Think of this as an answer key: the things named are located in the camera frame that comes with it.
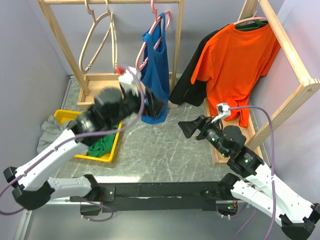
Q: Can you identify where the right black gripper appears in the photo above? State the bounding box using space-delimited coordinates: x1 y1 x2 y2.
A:
178 114 230 157

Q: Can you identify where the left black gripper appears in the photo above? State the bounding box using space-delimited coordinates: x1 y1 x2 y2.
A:
107 84 166 129

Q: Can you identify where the blue tank top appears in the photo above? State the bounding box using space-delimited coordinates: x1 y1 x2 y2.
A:
141 12 170 125

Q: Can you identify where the pink hanger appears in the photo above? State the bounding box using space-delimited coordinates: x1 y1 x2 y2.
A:
233 10 267 26
135 0 171 71

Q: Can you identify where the yellow plastic tray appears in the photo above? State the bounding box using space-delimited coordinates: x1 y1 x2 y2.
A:
53 109 120 163

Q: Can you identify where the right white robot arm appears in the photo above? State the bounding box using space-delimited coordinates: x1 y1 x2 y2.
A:
178 115 320 240

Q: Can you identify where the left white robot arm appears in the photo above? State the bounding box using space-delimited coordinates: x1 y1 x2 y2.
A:
3 87 166 210

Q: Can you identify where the middle beige wooden hanger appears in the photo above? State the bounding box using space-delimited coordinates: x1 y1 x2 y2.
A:
105 0 118 73

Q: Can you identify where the beige wooden hanger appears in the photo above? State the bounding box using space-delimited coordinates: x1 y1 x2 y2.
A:
105 0 118 73
78 0 112 75

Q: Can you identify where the left beige wooden hanger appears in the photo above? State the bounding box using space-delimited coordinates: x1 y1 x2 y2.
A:
78 0 112 75

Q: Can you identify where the green hanger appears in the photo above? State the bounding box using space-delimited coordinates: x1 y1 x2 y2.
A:
233 10 268 32

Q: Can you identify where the pink hanger under orange shirt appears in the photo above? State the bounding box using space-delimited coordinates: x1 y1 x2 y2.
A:
233 10 267 26

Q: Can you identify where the black shirt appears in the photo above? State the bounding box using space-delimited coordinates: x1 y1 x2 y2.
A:
168 22 268 107

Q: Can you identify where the right wooden clothes rack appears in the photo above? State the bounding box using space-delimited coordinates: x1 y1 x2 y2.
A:
203 0 320 165

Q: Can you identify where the wooden clothes rack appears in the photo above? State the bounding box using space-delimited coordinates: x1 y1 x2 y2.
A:
38 0 185 110
203 0 320 165

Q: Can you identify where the green shirt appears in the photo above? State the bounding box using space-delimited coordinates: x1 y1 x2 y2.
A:
87 133 116 158

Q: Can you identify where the back wooden clothes rack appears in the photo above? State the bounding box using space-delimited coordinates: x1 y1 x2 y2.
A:
38 0 185 110

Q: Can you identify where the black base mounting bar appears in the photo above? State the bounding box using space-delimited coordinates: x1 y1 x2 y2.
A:
69 181 241 217

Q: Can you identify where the orange t-shirt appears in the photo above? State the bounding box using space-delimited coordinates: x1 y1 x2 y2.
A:
190 23 280 128

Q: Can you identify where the grey shirt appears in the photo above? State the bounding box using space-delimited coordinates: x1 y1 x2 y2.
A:
36 115 70 154

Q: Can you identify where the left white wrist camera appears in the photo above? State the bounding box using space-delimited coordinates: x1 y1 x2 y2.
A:
116 66 139 96

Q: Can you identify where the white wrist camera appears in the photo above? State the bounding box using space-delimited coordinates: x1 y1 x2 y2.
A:
211 102 231 123
116 66 139 96

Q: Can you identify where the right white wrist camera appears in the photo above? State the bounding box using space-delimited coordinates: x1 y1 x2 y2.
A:
211 102 231 123

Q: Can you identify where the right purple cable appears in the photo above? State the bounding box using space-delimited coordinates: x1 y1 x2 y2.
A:
228 105 277 240

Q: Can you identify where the purple cable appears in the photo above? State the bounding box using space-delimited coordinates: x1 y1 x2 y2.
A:
228 105 277 240
0 67 146 223

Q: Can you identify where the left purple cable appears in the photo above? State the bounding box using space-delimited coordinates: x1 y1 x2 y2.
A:
0 67 146 223

